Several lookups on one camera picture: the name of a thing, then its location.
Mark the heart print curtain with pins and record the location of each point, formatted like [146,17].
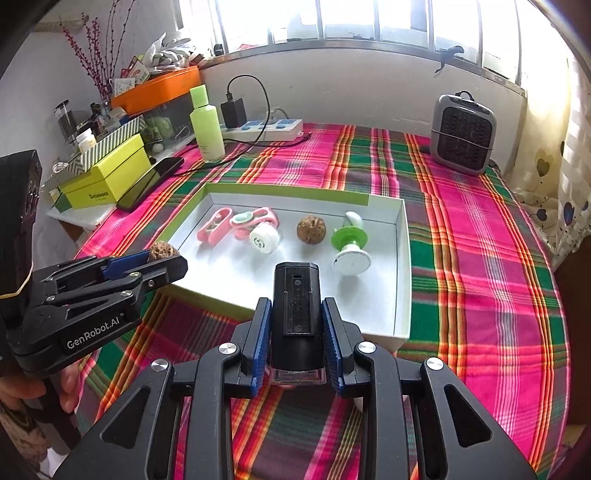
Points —
[558,184]

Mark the white blue power strip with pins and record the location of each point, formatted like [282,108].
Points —
[277,129]

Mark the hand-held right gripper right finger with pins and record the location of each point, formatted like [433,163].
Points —
[332,341]

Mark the black charger adapter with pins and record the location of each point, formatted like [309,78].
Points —
[232,113]

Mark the light green plastic bottle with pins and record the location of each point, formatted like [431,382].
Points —
[207,124]

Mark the red berry branches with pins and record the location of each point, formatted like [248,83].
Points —
[94,50]

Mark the white bottle cap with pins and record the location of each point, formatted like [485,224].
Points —
[264,240]

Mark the black bottle with clear base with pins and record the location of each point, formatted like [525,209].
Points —
[295,314]

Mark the green and white suction holder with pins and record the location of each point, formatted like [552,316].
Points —
[351,251]

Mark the smooth round walnut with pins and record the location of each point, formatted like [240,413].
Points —
[311,229]

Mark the glass jar with black lid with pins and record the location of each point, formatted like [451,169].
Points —
[65,122]

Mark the small pink clip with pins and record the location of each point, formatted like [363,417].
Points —
[270,215]

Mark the deeply ridged walnut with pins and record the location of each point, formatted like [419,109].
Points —
[158,251]

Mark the plaid tablecloth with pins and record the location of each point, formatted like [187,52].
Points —
[461,258]

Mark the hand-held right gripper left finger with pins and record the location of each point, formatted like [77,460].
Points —
[261,341]

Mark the grey space heater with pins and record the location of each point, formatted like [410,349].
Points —
[461,134]

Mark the yellow-green cardboard box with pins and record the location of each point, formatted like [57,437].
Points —
[106,177]

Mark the white plastic bag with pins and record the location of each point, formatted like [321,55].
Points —
[168,48]

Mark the black smartphone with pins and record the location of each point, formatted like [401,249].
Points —
[150,182]

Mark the black window hook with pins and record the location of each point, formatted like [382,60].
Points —
[448,54]

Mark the orange plastic tray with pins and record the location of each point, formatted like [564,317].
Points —
[157,87]

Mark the clear plastic container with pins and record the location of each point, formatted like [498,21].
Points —
[178,115]

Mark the pink clip with jade scoop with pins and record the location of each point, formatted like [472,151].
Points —
[242,220]

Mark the striped gift box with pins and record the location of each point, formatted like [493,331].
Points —
[111,141]

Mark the colourful paper packets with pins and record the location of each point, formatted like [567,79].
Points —
[131,74]

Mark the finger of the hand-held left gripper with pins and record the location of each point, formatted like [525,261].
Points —
[161,272]
[124,266]

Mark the green plush toy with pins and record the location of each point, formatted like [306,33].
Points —
[157,129]

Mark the person's left hand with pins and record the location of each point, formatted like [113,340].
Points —
[71,383]

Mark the shallow green white cardboard box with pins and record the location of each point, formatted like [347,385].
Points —
[221,272]

